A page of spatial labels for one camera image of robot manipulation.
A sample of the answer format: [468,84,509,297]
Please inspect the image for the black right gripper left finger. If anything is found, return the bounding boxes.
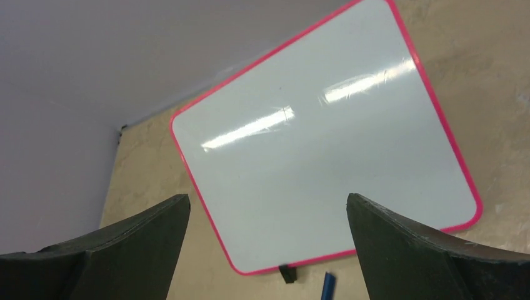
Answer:
[1,194,191,299]

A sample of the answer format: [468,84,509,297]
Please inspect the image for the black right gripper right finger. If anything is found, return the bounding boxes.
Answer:
[346,193,529,299]

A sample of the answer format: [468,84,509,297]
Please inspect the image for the white blue whiteboard marker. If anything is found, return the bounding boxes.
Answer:
[321,272,336,300]

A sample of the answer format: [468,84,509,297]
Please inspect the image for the pink framed whiteboard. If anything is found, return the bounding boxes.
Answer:
[169,1,483,275]

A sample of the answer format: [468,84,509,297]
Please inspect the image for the black whiteboard clip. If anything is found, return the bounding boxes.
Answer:
[278,264,298,284]

